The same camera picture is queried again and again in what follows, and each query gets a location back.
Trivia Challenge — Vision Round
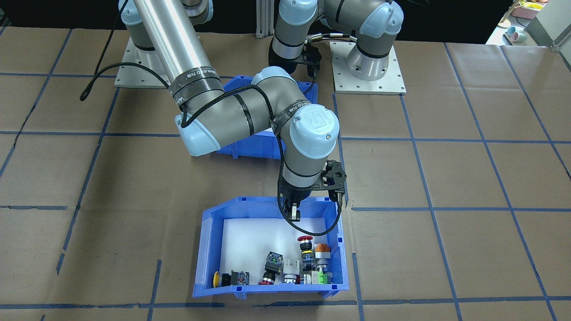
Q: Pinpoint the blue bin with push buttons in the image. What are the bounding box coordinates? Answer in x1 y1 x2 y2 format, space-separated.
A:
193 196 350 300

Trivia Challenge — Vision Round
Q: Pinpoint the cable with silver plug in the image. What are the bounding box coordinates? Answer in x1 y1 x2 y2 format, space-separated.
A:
306 32 358 45

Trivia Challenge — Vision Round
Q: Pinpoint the yellow push button switch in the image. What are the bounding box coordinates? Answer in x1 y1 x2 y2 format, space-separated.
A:
213 270 251 288

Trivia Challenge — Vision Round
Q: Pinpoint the blue bin with capacitors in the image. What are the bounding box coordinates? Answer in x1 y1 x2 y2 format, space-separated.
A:
216 75 319 160

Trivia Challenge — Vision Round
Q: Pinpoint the white square base plate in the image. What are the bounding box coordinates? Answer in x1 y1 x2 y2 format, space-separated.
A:
329 41 407 95
114 37 173 89

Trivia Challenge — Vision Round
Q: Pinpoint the white push button switch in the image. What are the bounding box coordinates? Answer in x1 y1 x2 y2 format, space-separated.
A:
282 259 300 285

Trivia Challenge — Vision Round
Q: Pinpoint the green push button switch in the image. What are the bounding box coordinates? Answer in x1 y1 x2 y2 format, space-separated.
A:
303 271 330 285

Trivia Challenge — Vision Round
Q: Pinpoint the pastel cup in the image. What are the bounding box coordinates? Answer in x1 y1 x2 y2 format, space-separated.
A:
506 25 528 43

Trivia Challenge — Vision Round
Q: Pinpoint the orange push button switch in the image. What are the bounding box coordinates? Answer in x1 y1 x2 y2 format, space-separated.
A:
314 243 331 273

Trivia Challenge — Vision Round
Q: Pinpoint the grey metal bar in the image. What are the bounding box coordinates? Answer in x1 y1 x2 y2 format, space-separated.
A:
523 17 571 52

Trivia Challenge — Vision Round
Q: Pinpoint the black braided cable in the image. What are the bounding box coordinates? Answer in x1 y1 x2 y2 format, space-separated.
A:
79 0 344 237

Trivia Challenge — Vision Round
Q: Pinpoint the aluminium profile post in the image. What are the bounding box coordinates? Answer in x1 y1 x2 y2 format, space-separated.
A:
255 0 275 39

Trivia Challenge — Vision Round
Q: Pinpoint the red button switch, black body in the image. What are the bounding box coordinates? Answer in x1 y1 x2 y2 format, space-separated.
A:
260 251 285 286

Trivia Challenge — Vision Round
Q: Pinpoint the white foam bin liner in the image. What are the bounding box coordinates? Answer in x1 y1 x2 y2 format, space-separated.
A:
219 218 329 286

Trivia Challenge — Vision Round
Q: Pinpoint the red mushroom push button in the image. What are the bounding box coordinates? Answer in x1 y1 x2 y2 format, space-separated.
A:
297 236 315 273

